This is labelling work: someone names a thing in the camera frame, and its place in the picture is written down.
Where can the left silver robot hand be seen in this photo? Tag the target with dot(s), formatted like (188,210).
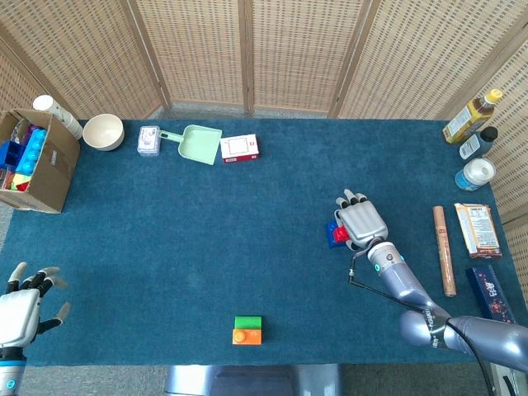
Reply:
(18,313)

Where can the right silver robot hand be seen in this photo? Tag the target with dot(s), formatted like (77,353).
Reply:
(365,222)

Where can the small red block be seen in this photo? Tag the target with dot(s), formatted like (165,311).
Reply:
(340,235)

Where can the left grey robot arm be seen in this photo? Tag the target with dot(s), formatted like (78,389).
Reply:
(10,373)

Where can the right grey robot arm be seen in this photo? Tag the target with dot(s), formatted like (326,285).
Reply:
(396,280)

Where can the blue four-stud block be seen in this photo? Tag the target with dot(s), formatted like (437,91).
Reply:
(331,237)

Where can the pale yellow building brick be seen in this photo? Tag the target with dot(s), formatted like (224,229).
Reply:
(20,180)

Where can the orange and green toy block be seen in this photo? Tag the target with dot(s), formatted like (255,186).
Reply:
(247,322)

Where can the dark blue plastic building brick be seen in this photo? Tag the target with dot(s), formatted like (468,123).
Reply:
(10,154)

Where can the light blue plastic building brick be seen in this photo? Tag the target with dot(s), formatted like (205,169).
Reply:
(32,150)

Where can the purple plastic building brick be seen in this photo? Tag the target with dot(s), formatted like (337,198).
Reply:
(31,133)

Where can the paper cups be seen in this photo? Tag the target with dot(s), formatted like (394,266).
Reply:
(57,113)

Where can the brown paper roll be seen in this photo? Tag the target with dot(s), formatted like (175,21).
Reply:
(444,251)

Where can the brown snack package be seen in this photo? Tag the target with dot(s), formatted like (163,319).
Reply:
(478,231)

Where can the blue jar with white lid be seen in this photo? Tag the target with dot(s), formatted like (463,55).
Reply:
(476,173)

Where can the dark bottle with black cap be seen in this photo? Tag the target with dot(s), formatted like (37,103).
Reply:
(478,144)

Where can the dark blue printed box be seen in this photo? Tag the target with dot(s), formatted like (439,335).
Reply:
(491,293)

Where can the brown cardboard box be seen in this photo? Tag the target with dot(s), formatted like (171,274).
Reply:
(53,173)

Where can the red and white carton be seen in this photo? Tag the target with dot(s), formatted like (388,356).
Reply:
(239,147)

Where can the yellow-capped tea bottle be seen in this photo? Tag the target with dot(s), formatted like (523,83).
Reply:
(470,119)

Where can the blue carpet table cover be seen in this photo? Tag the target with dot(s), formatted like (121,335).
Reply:
(206,247)

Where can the light green dustpan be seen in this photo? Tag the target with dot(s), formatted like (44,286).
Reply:
(200,146)

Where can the woven bamboo folding screen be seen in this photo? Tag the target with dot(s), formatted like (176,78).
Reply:
(288,53)

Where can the grey robot torso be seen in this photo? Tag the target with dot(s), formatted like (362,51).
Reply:
(247,381)

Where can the beige bowl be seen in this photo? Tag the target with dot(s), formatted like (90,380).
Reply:
(103,132)

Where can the clear plastic box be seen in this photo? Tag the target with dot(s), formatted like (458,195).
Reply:
(148,141)

